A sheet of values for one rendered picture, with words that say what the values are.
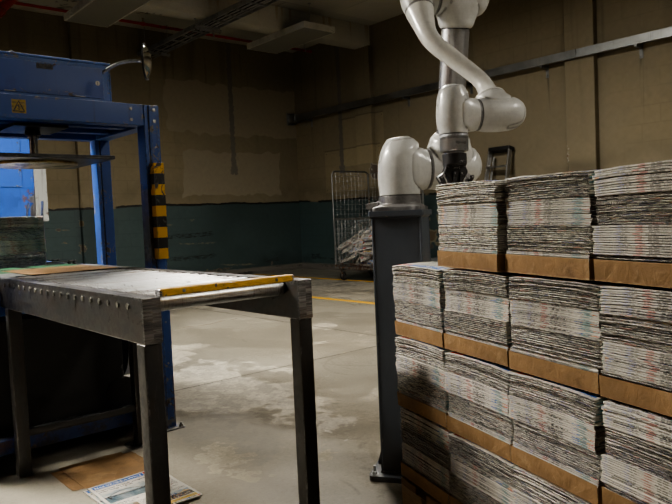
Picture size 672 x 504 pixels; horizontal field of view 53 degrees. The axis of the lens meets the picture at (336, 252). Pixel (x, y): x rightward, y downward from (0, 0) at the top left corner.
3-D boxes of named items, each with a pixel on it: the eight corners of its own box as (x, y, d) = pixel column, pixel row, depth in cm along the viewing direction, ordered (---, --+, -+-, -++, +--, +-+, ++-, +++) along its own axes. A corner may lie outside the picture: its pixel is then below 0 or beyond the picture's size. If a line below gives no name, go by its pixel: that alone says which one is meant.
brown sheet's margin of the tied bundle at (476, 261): (485, 262, 193) (484, 247, 192) (551, 267, 166) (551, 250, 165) (436, 265, 187) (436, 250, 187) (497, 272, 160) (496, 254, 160)
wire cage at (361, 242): (427, 278, 1007) (423, 164, 998) (389, 283, 953) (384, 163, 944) (371, 275, 1098) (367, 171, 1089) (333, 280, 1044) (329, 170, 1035)
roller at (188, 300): (287, 297, 209) (289, 282, 207) (145, 316, 178) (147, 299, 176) (278, 291, 212) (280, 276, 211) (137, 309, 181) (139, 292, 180)
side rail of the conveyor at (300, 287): (314, 317, 206) (312, 278, 206) (300, 319, 203) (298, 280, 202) (131, 292, 308) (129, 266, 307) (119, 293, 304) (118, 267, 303)
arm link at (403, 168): (373, 197, 258) (371, 139, 257) (418, 195, 262) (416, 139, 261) (386, 195, 242) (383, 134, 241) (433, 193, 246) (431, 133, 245)
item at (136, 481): (203, 495, 241) (203, 492, 241) (127, 521, 222) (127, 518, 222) (157, 469, 269) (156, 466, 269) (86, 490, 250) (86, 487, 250)
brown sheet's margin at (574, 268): (626, 261, 174) (626, 245, 174) (726, 267, 147) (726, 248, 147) (503, 271, 161) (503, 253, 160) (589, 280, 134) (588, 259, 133)
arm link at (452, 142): (474, 132, 206) (475, 152, 207) (457, 137, 215) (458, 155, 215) (449, 132, 203) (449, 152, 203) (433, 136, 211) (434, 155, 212)
